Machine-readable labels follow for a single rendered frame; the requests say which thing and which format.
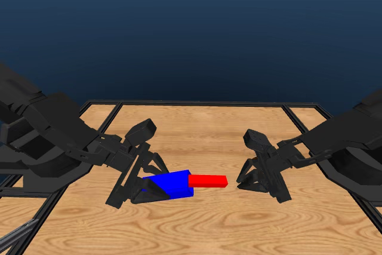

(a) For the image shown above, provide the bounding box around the blue hollow socket block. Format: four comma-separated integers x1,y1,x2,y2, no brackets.
142,170,195,199

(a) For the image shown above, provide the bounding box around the thin red peg bar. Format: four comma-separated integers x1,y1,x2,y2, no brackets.
188,174,229,188

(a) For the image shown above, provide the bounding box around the black table frame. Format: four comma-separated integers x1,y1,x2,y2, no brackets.
0,101,382,255

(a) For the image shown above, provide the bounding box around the silver aluminium rail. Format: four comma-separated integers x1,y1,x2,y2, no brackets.
0,219,39,248

